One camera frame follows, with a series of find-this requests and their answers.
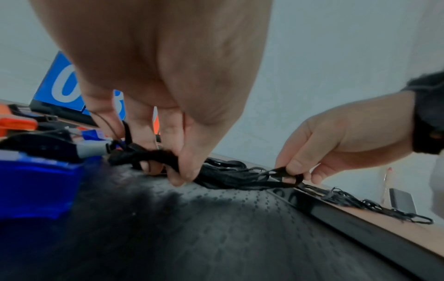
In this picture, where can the person's right hand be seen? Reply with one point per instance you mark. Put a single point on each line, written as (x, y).
(357, 134)

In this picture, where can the black plastic tray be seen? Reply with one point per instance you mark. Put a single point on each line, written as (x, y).
(225, 233)

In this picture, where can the orange plastic holders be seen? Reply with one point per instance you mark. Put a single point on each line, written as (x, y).
(17, 124)

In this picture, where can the blue and red flip scoreboard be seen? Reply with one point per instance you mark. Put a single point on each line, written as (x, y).
(62, 87)

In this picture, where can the person's left hand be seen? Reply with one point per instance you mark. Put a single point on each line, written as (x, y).
(166, 55)

